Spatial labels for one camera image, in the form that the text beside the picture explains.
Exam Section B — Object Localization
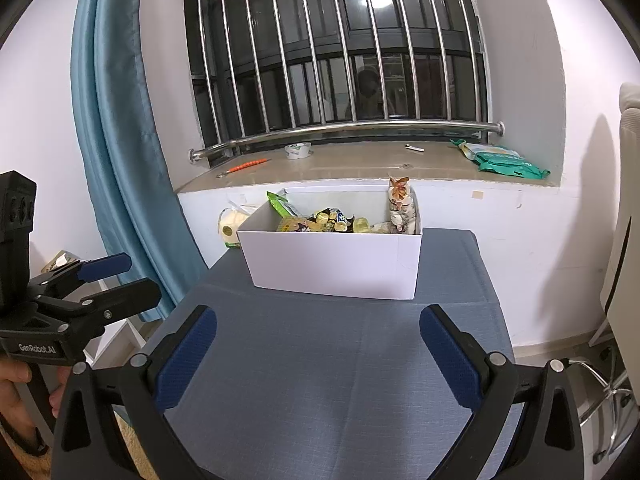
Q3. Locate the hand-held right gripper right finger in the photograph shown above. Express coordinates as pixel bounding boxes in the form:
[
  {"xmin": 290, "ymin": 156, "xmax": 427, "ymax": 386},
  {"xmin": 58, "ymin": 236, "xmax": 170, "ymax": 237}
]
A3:
[{"xmin": 419, "ymin": 304, "xmax": 586, "ymax": 480}]

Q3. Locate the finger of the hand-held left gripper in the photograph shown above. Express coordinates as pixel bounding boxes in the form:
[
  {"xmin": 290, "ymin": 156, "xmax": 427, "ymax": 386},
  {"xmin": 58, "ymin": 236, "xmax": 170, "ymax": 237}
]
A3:
[
  {"xmin": 30, "ymin": 253, "xmax": 133, "ymax": 302},
  {"xmin": 37, "ymin": 277, "xmax": 162, "ymax": 343}
]

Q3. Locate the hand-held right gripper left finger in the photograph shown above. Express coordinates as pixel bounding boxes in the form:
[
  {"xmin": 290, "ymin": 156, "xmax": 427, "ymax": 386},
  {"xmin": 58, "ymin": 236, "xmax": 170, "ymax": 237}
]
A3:
[{"xmin": 50, "ymin": 305, "xmax": 218, "ymax": 480}]

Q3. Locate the white cardboard box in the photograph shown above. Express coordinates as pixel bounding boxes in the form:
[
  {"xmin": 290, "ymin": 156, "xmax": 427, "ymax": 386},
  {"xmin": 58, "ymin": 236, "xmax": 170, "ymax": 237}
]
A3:
[{"xmin": 236, "ymin": 185, "xmax": 423, "ymax": 301}]

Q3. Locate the person's left hand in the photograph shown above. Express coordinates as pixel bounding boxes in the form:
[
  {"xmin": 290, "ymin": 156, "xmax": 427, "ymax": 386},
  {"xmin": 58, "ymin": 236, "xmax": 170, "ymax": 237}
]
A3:
[{"xmin": 0, "ymin": 360, "xmax": 68, "ymax": 456}]

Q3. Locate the blue curtain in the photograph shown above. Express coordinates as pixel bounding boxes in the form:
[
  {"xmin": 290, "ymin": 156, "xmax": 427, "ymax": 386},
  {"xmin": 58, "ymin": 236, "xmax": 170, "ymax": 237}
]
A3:
[{"xmin": 70, "ymin": 0, "xmax": 208, "ymax": 323}]

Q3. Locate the clear bag beside box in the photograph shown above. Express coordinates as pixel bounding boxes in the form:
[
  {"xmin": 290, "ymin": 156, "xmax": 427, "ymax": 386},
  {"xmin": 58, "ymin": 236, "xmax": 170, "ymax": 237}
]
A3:
[{"xmin": 217, "ymin": 203, "xmax": 261, "ymax": 250}]

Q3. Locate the blue-grey tablecloth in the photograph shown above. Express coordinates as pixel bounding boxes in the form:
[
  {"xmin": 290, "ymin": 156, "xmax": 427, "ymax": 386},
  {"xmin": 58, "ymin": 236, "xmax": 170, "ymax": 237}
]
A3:
[{"xmin": 112, "ymin": 229, "xmax": 526, "ymax": 480}]

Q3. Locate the orange floral snack bag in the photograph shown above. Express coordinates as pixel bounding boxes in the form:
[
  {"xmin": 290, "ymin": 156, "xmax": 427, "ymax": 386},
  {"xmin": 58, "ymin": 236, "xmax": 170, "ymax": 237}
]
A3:
[{"xmin": 386, "ymin": 176, "xmax": 418, "ymax": 235}]

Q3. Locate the orange pen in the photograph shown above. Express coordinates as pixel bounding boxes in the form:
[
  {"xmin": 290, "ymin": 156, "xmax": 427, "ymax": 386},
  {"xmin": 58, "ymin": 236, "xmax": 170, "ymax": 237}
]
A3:
[{"xmin": 229, "ymin": 158, "xmax": 272, "ymax": 175}]

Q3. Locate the green snack bag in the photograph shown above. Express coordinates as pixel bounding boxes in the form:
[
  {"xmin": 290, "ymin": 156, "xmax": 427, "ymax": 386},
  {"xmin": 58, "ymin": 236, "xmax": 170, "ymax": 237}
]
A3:
[{"xmin": 266, "ymin": 191, "xmax": 301, "ymax": 220}]

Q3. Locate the pile of small snack packets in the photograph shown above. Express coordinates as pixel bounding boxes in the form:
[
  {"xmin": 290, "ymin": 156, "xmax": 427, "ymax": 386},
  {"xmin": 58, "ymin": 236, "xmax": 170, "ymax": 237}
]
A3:
[{"xmin": 276, "ymin": 208, "xmax": 393, "ymax": 235}]

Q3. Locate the green wet wipes pack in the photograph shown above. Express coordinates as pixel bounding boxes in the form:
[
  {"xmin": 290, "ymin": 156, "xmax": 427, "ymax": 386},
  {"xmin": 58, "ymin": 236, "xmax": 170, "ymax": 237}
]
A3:
[{"xmin": 474, "ymin": 152, "xmax": 551, "ymax": 180}]

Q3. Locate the pale yellow-green packet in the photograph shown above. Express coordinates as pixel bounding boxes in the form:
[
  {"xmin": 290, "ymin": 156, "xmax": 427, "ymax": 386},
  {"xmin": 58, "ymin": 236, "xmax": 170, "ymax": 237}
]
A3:
[{"xmin": 450, "ymin": 138, "xmax": 521, "ymax": 161}]

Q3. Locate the white chair with chrome base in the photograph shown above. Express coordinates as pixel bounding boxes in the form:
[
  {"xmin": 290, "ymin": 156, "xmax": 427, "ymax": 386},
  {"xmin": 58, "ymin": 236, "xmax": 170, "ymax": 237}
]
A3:
[{"xmin": 575, "ymin": 82, "xmax": 640, "ymax": 466}]

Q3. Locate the steel window guard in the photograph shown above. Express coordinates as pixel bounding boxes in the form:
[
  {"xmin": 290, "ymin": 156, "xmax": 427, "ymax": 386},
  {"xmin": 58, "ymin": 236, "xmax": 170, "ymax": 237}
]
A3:
[{"xmin": 167, "ymin": 0, "xmax": 506, "ymax": 167}]

